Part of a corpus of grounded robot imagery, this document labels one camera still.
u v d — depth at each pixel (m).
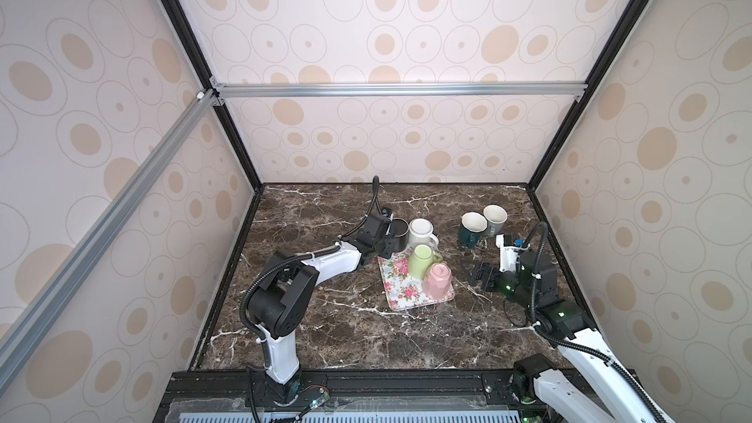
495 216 1.00
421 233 0.95
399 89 0.90
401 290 0.92
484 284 0.67
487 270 0.67
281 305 0.48
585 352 0.48
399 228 0.96
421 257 0.87
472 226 0.98
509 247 0.67
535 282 0.55
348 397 0.73
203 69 0.85
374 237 0.73
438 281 0.83
